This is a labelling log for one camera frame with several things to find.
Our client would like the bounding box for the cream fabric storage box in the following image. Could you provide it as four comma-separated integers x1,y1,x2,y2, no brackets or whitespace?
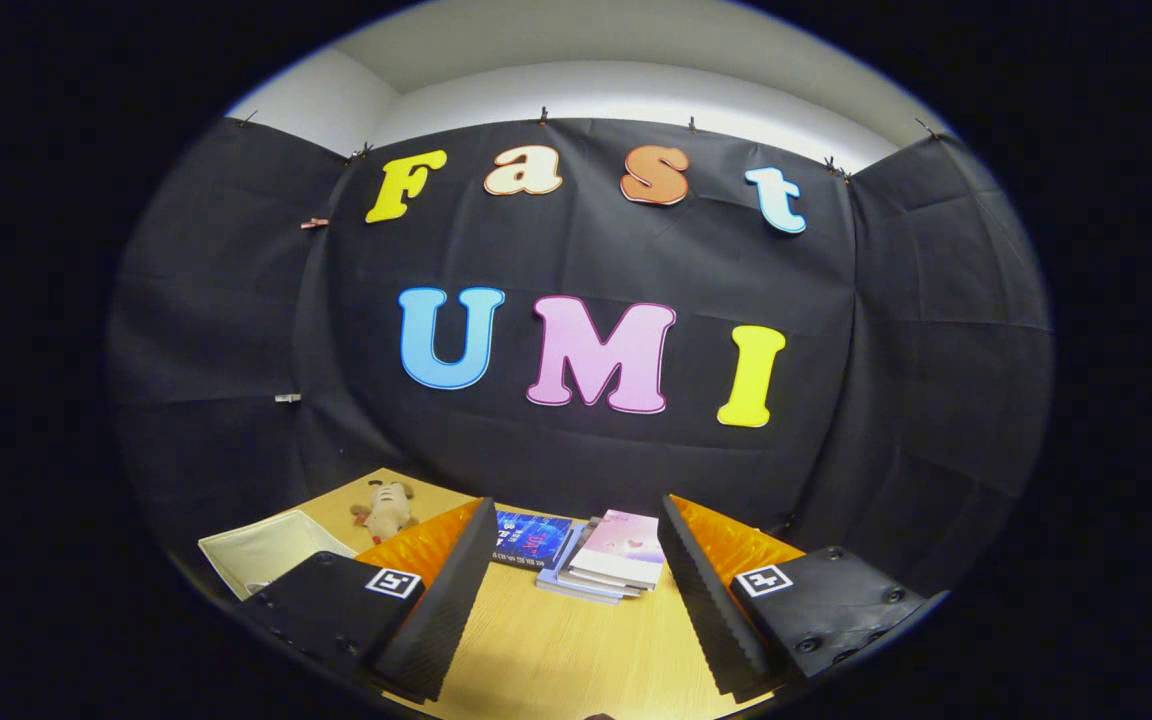
197,509,359,601

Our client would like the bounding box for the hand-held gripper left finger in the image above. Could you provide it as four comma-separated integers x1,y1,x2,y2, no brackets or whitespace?
234,496,499,704

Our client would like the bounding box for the pink cover book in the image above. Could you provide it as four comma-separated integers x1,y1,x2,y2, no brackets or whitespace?
568,509,666,591

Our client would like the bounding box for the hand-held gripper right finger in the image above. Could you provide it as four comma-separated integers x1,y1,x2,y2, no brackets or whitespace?
656,492,949,701

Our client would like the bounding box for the dark blue book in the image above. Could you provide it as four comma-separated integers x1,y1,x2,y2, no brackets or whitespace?
488,510,575,572

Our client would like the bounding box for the pale blue book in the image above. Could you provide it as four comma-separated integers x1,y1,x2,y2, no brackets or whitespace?
535,525,627,606

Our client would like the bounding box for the white middle book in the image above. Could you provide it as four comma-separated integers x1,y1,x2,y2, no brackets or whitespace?
554,518,652,599

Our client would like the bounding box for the beige plush dog toy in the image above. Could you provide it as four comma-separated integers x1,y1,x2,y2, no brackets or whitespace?
350,480,420,545

